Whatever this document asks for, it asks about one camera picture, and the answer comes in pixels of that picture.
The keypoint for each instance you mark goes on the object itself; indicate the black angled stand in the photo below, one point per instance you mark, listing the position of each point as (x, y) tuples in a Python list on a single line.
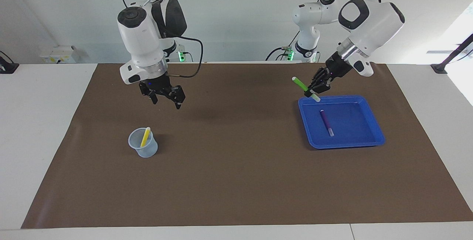
[(439, 68)]

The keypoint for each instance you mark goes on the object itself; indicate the brown table mat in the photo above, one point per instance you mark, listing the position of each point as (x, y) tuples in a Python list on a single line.
[(236, 181)]

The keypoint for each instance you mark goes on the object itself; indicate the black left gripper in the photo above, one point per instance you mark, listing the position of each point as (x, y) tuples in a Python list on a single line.
[(338, 67)]

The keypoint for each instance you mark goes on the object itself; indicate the purple pen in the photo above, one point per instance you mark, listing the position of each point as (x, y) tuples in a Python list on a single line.
[(326, 122)]

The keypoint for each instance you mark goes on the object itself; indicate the green pen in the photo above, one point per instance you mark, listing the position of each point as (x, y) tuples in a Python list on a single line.
[(299, 84)]

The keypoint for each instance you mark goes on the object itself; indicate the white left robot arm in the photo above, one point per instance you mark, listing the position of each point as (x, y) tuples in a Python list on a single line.
[(373, 22)]

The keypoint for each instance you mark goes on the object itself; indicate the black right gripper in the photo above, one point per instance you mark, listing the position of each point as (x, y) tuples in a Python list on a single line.
[(157, 86)]

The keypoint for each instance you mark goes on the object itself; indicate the small black table clamp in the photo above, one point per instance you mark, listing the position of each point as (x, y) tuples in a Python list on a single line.
[(7, 66)]

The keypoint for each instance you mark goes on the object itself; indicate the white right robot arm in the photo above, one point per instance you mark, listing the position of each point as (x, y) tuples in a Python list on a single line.
[(142, 40)]

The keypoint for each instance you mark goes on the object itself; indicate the white socket box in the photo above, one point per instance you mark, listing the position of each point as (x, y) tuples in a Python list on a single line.
[(59, 55)]

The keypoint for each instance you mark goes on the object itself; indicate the blue plastic tray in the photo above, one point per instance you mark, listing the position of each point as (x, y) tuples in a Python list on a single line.
[(354, 129)]

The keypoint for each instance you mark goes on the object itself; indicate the translucent plastic cup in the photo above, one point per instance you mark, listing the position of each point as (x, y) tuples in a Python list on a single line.
[(147, 151)]

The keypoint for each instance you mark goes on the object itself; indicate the yellow pen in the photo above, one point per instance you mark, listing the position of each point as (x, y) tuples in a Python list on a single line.
[(145, 137)]

